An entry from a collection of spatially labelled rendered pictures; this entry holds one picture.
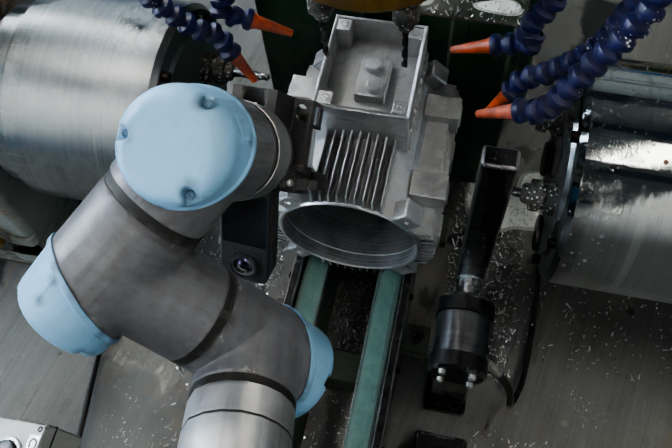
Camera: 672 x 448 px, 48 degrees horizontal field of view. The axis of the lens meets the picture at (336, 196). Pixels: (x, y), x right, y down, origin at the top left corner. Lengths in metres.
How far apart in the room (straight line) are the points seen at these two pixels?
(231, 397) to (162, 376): 0.54
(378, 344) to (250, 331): 0.38
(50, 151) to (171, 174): 0.43
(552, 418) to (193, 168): 0.68
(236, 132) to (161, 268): 0.11
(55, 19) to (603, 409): 0.79
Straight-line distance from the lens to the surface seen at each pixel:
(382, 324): 0.90
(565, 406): 1.02
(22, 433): 0.79
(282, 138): 0.55
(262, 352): 0.53
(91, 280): 0.49
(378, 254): 0.90
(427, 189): 0.79
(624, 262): 0.79
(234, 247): 0.66
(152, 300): 0.50
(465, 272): 0.80
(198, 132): 0.44
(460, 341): 0.76
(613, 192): 0.75
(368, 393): 0.88
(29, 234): 1.08
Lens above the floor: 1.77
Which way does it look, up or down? 62 degrees down
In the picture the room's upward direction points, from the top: 7 degrees counter-clockwise
